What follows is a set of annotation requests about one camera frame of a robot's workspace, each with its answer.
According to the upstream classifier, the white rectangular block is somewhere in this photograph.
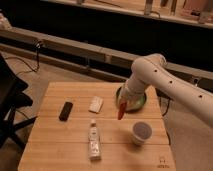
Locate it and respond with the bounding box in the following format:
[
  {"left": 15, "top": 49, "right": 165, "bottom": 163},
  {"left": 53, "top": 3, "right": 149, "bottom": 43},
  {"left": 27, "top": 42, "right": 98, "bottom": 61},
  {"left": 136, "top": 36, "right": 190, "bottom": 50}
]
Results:
[{"left": 89, "top": 96, "right": 103, "bottom": 113}]

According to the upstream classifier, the black cable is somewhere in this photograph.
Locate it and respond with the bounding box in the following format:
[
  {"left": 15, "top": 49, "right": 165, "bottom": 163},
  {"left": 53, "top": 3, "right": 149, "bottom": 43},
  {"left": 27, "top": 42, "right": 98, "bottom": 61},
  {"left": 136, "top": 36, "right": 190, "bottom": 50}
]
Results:
[{"left": 3, "top": 39, "right": 44, "bottom": 75}]

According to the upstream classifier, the red pepper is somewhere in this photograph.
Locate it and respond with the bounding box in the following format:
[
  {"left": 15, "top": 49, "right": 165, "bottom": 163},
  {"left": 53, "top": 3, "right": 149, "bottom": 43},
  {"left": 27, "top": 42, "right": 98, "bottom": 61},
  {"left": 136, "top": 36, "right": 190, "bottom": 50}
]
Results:
[{"left": 118, "top": 102, "right": 127, "bottom": 120}]

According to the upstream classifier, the black remote control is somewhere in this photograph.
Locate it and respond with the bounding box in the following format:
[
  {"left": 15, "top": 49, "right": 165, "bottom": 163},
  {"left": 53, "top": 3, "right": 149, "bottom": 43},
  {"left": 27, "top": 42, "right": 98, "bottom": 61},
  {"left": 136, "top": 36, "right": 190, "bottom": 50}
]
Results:
[{"left": 59, "top": 102, "right": 73, "bottom": 121}]

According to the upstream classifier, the wooden table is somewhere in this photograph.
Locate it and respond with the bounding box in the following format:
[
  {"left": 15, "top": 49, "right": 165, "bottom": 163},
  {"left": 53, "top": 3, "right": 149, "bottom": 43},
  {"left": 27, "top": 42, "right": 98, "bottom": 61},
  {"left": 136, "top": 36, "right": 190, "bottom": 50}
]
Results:
[{"left": 18, "top": 82, "right": 176, "bottom": 171}]

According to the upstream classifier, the green bowl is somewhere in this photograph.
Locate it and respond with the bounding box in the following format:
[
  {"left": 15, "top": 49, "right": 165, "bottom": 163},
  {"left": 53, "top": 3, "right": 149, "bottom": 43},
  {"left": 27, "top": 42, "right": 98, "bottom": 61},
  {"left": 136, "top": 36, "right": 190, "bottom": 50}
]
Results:
[{"left": 115, "top": 87, "right": 147, "bottom": 113}]

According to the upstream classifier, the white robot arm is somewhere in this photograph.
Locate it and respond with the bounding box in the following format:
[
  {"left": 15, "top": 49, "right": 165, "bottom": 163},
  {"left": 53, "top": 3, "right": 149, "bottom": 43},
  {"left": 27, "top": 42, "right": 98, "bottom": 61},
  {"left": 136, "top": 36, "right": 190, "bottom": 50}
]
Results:
[{"left": 117, "top": 54, "right": 213, "bottom": 128}]

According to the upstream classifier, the black office chair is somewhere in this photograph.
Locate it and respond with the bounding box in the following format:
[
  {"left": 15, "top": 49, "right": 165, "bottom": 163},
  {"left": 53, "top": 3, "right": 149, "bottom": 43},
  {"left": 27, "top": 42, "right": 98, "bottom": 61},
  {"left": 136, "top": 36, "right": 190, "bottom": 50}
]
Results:
[{"left": 0, "top": 54, "right": 36, "bottom": 149}]

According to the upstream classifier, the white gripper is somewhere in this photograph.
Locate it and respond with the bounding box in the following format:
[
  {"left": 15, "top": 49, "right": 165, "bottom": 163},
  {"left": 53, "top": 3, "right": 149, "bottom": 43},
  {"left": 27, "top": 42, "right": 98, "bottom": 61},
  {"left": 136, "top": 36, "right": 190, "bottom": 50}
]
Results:
[{"left": 119, "top": 84, "right": 141, "bottom": 105}]

